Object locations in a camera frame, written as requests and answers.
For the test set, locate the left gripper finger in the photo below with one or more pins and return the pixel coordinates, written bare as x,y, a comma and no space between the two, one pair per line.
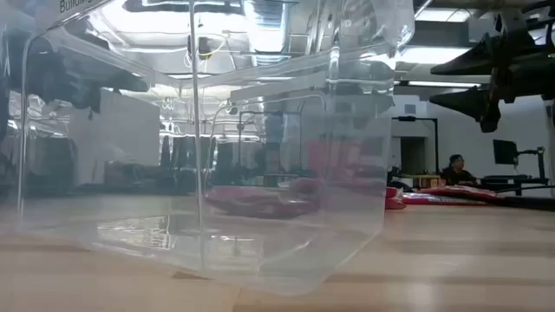
126,82

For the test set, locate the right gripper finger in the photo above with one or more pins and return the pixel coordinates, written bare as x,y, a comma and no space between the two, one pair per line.
472,60
477,104

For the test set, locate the red popcorn bag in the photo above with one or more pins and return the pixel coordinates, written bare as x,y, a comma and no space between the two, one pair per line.
433,199
260,201
464,192
393,199

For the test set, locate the clear plastic storage bin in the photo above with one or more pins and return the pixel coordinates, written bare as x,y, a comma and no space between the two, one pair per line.
260,251

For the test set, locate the ceiling light strip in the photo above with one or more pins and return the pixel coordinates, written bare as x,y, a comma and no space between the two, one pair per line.
442,83

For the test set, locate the black computer monitor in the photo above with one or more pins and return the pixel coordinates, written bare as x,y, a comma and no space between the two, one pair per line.
505,151

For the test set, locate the white printed bin label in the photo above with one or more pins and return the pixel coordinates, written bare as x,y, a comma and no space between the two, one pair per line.
73,6

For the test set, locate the person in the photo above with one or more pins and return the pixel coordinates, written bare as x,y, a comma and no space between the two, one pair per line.
457,173

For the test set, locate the black desk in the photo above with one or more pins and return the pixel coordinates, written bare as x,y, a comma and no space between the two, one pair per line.
516,178

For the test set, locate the wooden box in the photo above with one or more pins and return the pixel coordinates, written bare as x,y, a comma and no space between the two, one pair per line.
427,181

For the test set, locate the black door frame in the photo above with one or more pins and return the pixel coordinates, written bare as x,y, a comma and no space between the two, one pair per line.
416,118

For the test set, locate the black aluminium table frame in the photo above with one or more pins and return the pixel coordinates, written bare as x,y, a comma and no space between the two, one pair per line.
524,203

